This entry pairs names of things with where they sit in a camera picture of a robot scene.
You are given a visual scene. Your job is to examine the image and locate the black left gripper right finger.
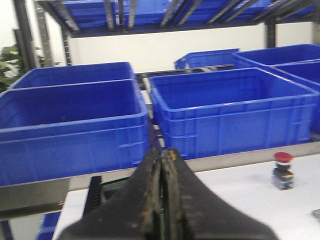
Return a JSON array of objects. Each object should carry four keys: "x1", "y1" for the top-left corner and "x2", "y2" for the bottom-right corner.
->
[{"x1": 161, "y1": 148, "x2": 278, "y2": 240}]

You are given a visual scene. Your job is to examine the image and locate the blue crate rear left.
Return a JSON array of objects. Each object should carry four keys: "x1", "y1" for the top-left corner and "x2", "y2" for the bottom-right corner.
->
[{"x1": 9, "y1": 61, "x2": 137, "y2": 90}]

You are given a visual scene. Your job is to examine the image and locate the green perfboard rear left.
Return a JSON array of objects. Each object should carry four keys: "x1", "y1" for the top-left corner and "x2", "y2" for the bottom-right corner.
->
[{"x1": 100, "y1": 177, "x2": 129, "y2": 195}]

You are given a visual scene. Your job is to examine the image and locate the steel shelf rack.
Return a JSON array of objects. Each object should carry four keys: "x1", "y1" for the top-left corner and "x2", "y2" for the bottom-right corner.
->
[{"x1": 0, "y1": 0, "x2": 320, "y2": 219}]

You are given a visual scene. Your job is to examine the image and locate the blue crate lower shelf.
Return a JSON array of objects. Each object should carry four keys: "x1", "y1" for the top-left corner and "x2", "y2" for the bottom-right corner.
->
[{"x1": 34, "y1": 211, "x2": 61, "y2": 240}]

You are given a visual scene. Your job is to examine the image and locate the blue crate right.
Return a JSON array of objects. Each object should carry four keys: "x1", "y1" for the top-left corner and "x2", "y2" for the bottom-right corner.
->
[{"x1": 232, "y1": 43, "x2": 320, "y2": 135}]

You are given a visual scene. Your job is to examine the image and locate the blue crate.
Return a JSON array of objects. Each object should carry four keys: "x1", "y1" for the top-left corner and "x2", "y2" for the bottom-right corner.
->
[
  {"x1": 149, "y1": 68, "x2": 320, "y2": 160},
  {"x1": 0, "y1": 79, "x2": 149, "y2": 186},
  {"x1": 9, "y1": 61, "x2": 137, "y2": 90},
  {"x1": 232, "y1": 43, "x2": 320, "y2": 135},
  {"x1": 173, "y1": 48, "x2": 240, "y2": 70}
]

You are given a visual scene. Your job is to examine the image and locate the blue crate rear centre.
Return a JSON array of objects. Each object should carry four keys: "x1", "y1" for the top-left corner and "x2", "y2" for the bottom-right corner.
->
[{"x1": 173, "y1": 48, "x2": 240, "y2": 70}]

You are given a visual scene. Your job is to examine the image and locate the red emergency stop button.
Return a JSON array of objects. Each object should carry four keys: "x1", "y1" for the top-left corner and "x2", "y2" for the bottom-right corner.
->
[{"x1": 272, "y1": 151, "x2": 294, "y2": 190}]

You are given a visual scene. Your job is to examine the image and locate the green potted plant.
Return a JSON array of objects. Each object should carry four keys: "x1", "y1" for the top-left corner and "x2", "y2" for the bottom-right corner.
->
[{"x1": 0, "y1": 44, "x2": 61, "y2": 93}]

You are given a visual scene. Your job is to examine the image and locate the blue crates upper shelf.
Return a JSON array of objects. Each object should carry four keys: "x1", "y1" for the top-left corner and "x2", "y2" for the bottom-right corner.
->
[{"x1": 59, "y1": 0, "x2": 315, "y2": 31}]

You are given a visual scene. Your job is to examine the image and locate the blue crate front centre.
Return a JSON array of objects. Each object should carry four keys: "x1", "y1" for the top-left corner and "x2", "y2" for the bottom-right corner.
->
[{"x1": 149, "y1": 68, "x2": 320, "y2": 160}]

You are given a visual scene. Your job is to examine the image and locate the blue crate front left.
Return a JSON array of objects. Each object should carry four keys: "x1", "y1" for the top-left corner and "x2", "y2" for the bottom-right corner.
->
[{"x1": 0, "y1": 79, "x2": 149, "y2": 186}]

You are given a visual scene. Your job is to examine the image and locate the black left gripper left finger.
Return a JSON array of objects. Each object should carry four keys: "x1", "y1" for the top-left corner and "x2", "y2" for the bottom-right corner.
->
[{"x1": 58, "y1": 148, "x2": 161, "y2": 240}]

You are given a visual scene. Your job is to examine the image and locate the black slotted board rack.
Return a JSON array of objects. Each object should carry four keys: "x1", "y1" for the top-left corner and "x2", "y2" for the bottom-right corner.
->
[{"x1": 82, "y1": 175, "x2": 166, "y2": 240}]

